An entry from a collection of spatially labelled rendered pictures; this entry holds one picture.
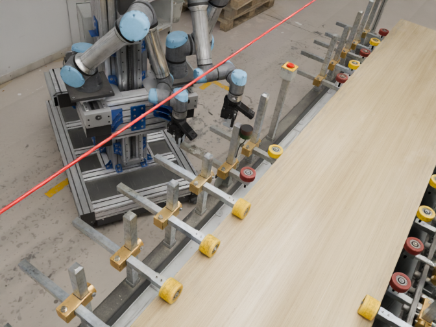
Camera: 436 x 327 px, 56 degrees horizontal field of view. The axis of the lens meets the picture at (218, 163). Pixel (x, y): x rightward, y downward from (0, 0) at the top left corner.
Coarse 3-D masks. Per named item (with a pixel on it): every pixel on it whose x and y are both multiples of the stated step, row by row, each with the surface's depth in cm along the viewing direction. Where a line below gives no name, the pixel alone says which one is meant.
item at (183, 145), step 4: (180, 144) 219; (184, 144) 219; (188, 144) 219; (180, 148) 221; (184, 148) 219; (188, 148) 217; (192, 152) 217; (196, 156) 217; (200, 156) 215; (216, 160) 213; (212, 164) 213; (216, 164) 211; (220, 164) 211; (232, 168) 210; (232, 172) 208; (236, 172) 209; (232, 176) 209; (236, 176) 208; (240, 180) 207; (248, 184) 207
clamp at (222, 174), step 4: (236, 160) 214; (224, 164) 210; (228, 164) 211; (236, 164) 214; (220, 168) 208; (228, 168) 208; (220, 172) 207; (224, 172) 206; (228, 172) 209; (220, 176) 209; (224, 176) 207
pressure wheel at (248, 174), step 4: (244, 168) 205; (248, 168) 205; (240, 172) 203; (244, 172) 203; (248, 172) 202; (252, 172) 204; (240, 176) 203; (244, 176) 201; (248, 176) 201; (252, 176) 201; (244, 180) 202; (248, 180) 202; (252, 180) 203; (244, 184) 209
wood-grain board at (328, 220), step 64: (384, 64) 304; (320, 128) 237; (384, 128) 245; (256, 192) 195; (320, 192) 200; (384, 192) 205; (192, 256) 165; (256, 256) 169; (320, 256) 172; (384, 256) 177; (192, 320) 146; (256, 320) 149; (320, 320) 152
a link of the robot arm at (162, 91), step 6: (162, 84) 204; (150, 90) 200; (156, 90) 200; (162, 90) 200; (168, 90) 204; (150, 96) 199; (156, 96) 199; (162, 96) 199; (168, 96) 199; (150, 102) 201; (156, 102) 200; (168, 102) 200
